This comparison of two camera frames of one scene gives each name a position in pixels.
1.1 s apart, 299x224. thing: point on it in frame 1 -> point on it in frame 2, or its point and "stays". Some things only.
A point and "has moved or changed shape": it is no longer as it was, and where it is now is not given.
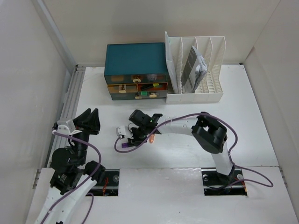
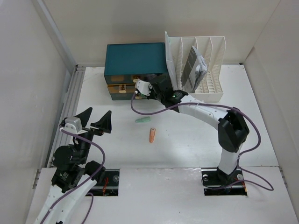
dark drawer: (123, 96) stays
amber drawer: (115, 88) stays
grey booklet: (194, 71) stays
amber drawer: (152, 86) has moved or changed shape
